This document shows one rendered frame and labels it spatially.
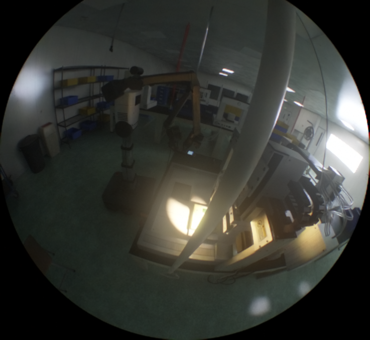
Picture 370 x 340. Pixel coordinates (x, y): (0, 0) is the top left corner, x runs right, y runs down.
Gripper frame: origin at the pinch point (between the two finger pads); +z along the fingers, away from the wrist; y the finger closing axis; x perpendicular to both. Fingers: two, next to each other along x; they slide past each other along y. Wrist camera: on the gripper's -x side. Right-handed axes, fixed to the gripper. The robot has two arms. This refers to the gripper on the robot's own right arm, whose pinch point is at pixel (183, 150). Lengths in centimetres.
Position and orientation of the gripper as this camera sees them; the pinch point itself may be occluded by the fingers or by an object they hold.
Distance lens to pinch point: 119.3
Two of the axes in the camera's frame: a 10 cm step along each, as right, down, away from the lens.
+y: 2.6, -4.7, 8.4
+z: -4.4, 7.2, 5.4
